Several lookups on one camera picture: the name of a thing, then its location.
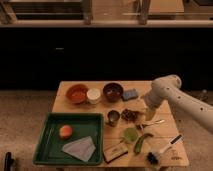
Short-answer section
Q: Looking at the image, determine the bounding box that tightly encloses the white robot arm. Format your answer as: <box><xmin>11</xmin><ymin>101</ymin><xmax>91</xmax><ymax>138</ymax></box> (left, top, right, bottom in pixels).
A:
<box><xmin>144</xmin><ymin>75</ymin><xmax>213</xmax><ymax>134</ymax></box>

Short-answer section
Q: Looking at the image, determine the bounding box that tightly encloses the purple bowl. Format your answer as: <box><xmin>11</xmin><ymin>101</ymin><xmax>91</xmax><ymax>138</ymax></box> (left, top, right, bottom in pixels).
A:
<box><xmin>103</xmin><ymin>82</ymin><xmax>124</xmax><ymax>102</ymax></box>

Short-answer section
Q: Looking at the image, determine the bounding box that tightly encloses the orange bowl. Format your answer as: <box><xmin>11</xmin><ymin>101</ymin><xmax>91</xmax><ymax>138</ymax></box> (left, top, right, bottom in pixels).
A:
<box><xmin>66</xmin><ymin>84</ymin><xmax>88</xmax><ymax>104</ymax></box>

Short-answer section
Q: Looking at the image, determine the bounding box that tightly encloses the dark grape bunch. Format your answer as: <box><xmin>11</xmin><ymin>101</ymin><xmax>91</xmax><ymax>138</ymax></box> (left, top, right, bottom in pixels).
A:
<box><xmin>121</xmin><ymin>109</ymin><xmax>139</xmax><ymax>122</ymax></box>

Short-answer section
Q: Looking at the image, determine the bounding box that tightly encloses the blue sponge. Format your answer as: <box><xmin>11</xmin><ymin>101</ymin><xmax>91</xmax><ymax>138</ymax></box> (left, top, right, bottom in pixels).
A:
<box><xmin>122</xmin><ymin>89</ymin><xmax>138</xmax><ymax>101</ymax></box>

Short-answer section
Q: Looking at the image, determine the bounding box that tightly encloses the green round lid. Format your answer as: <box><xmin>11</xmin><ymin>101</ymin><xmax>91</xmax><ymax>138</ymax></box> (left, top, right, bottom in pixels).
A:
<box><xmin>123</xmin><ymin>127</ymin><xmax>138</xmax><ymax>143</ymax></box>

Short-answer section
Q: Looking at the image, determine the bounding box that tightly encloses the green cucumber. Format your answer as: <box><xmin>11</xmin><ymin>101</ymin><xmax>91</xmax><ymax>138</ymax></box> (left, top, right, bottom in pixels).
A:
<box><xmin>134</xmin><ymin>133</ymin><xmax>154</xmax><ymax>154</ymax></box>

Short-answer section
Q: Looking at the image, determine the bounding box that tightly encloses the metal cup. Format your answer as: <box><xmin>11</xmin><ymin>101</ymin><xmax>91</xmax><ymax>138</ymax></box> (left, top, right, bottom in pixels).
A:
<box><xmin>107</xmin><ymin>110</ymin><xmax>120</xmax><ymax>127</ymax></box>

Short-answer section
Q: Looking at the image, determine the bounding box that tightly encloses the wooden block eraser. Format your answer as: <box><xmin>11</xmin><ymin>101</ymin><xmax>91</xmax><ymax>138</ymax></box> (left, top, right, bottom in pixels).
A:
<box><xmin>103</xmin><ymin>143</ymin><xmax>128</xmax><ymax>163</ymax></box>

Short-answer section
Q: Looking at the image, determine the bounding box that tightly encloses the white cup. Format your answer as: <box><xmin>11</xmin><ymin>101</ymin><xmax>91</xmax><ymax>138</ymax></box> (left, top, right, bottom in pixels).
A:
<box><xmin>87</xmin><ymin>88</ymin><xmax>101</xmax><ymax>104</ymax></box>

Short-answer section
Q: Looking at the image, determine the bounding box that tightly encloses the grey folded cloth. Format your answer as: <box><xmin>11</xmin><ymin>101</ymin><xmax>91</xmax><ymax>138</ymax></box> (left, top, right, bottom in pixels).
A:
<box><xmin>62</xmin><ymin>136</ymin><xmax>96</xmax><ymax>162</ymax></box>

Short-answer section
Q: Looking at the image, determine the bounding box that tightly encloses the orange fruit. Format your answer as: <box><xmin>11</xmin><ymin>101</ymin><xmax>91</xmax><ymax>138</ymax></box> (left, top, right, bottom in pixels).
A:
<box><xmin>59</xmin><ymin>125</ymin><xmax>73</xmax><ymax>139</ymax></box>

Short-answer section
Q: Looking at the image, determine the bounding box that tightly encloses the green plastic tray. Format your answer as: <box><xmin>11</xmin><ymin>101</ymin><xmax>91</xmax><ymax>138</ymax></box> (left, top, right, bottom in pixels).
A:
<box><xmin>33</xmin><ymin>113</ymin><xmax>104</xmax><ymax>166</ymax></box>

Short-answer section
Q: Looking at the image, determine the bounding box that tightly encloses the black object on floor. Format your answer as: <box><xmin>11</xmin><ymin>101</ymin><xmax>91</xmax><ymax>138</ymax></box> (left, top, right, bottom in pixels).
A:
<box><xmin>4</xmin><ymin>152</ymin><xmax>14</xmax><ymax>171</ymax></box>

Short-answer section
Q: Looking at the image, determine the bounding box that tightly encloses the white handled dish brush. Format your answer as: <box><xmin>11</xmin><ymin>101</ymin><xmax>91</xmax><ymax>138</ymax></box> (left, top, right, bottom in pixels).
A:
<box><xmin>146</xmin><ymin>135</ymin><xmax>182</xmax><ymax>165</ymax></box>

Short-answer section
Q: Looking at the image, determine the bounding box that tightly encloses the wooden shelf rail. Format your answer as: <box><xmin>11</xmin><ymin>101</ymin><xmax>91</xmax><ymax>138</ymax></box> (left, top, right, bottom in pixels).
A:
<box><xmin>0</xmin><ymin>20</ymin><xmax>213</xmax><ymax>28</ymax></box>

